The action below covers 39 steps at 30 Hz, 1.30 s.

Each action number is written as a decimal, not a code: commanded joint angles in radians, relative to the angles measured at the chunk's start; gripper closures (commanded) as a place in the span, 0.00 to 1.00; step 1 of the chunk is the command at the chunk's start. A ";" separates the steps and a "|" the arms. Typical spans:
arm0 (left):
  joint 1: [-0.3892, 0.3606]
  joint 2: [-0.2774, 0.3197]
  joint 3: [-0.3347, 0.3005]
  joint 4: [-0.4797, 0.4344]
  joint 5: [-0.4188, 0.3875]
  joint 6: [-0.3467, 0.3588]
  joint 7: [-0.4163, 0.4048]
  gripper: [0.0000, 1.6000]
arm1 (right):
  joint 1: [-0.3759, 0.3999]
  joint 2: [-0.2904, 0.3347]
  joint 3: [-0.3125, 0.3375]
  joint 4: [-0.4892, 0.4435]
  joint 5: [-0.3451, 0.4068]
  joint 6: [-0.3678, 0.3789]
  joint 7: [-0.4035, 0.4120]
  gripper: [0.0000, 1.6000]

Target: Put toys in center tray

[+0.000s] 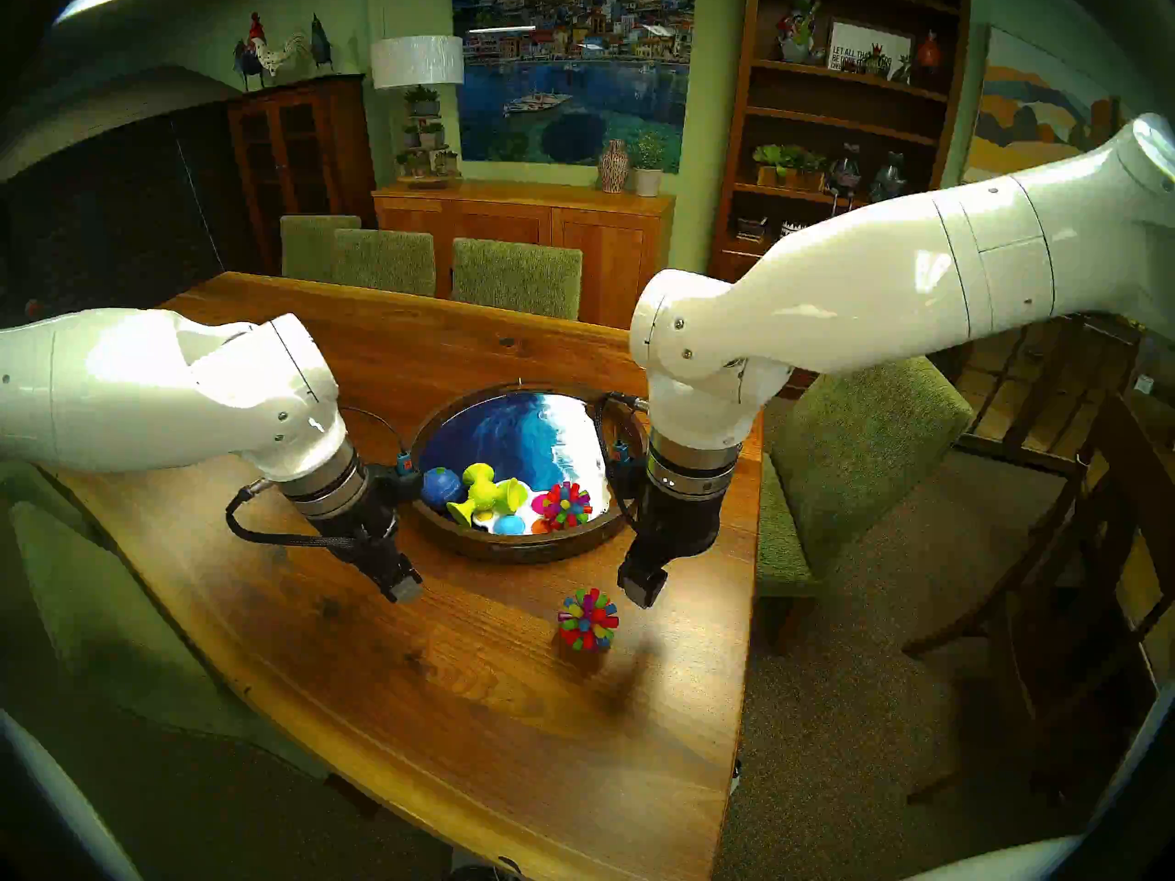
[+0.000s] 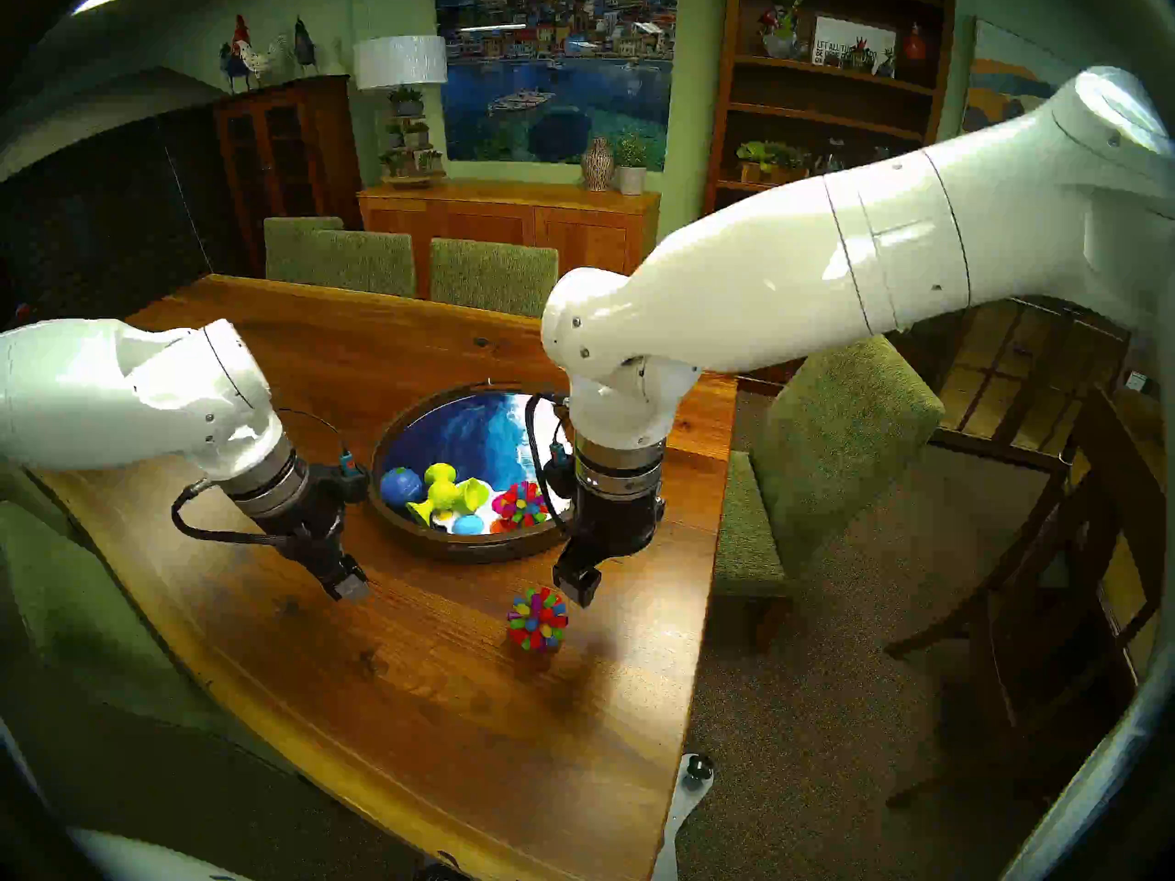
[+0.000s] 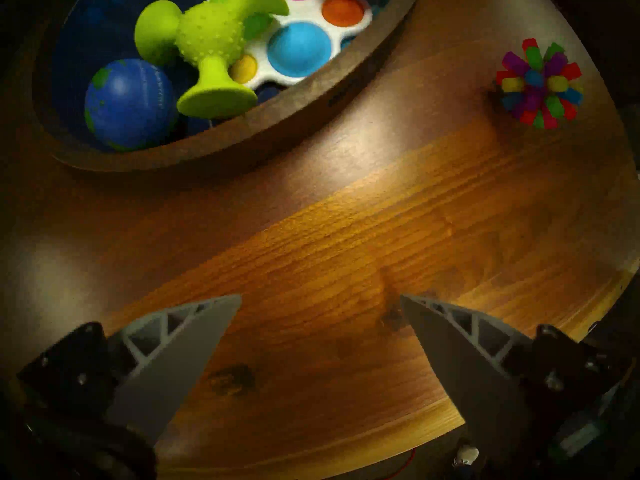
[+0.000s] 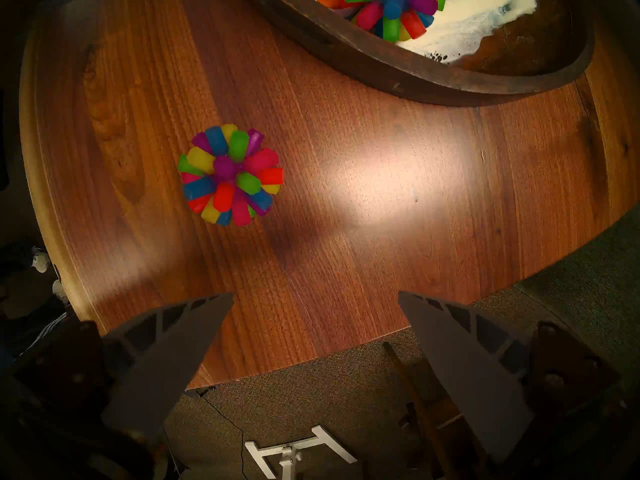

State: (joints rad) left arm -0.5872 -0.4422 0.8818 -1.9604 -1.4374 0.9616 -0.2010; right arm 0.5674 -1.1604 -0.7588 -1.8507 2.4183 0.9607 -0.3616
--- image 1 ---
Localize white lamp shade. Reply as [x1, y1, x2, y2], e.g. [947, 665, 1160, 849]
[370, 35, 466, 90]

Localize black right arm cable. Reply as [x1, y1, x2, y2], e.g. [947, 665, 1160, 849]
[591, 390, 654, 533]

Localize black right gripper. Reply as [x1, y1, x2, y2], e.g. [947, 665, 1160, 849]
[615, 494, 733, 611]

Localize framed text sign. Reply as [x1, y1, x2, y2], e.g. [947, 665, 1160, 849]
[825, 21, 915, 75]

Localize thick braided left arm cable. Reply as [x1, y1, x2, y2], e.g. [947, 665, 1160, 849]
[224, 479, 368, 552]

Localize dark window blinds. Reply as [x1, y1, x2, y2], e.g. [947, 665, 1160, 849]
[0, 108, 268, 316]

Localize white pop bubble toy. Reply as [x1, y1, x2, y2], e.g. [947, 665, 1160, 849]
[472, 507, 553, 537]

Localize lime green suction toy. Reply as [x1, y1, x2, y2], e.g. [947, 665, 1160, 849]
[446, 462, 532, 529]

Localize tiered wooden plant stand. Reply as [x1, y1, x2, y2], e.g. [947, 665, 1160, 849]
[395, 85, 463, 190]

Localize dark wooden chair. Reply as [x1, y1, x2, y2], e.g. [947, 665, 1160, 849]
[903, 388, 1175, 809]

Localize round wooden ocean tray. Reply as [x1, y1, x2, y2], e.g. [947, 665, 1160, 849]
[408, 381, 649, 566]

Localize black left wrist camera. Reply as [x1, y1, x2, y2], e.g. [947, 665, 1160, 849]
[367, 462, 426, 505]

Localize white pot with plant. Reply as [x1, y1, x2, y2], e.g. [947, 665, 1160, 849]
[630, 133, 666, 199]

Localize white rooster figurine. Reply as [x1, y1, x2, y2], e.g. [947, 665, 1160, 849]
[247, 12, 309, 78]

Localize colourful frog figurine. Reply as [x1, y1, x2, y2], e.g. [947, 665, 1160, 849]
[775, 0, 823, 64]

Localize green upholstered chair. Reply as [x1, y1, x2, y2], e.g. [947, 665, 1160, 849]
[280, 215, 363, 283]
[757, 354, 975, 652]
[452, 238, 585, 322]
[330, 229, 437, 298]
[7, 498, 333, 781]

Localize thin left camera cable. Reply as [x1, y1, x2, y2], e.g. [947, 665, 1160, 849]
[343, 406, 415, 475]

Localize harbour town painting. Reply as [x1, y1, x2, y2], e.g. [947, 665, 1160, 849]
[452, 0, 698, 174]

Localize wooden succulent planter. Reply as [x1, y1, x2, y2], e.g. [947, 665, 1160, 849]
[752, 143, 828, 193]

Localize white left robot shoulder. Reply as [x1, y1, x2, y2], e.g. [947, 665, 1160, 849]
[0, 700, 144, 881]

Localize light wooden sideboard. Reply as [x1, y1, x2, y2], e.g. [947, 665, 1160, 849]
[372, 180, 677, 330]

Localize dark wooden bookshelf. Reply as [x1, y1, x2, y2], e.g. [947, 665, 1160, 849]
[709, 0, 984, 285]

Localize dark wooden glass-door cabinet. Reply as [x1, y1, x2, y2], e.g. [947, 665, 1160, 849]
[227, 73, 378, 275]

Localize metal frog figurine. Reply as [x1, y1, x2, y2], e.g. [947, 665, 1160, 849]
[869, 151, 911, 202]
[828, 142, 865, 198]

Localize abstract landscape painting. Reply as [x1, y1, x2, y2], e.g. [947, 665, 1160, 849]
[961, 26, 1126, 185]

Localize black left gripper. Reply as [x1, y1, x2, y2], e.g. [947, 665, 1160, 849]
[315, 472, 427, 607]

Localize multicolour spiky ball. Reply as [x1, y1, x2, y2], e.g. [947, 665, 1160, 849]
[557, 586, 621, 653]
[532, 481, 595, 532]

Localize white right robot shoulder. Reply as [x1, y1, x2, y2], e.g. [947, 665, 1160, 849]
[903, 696, 1175, 881]

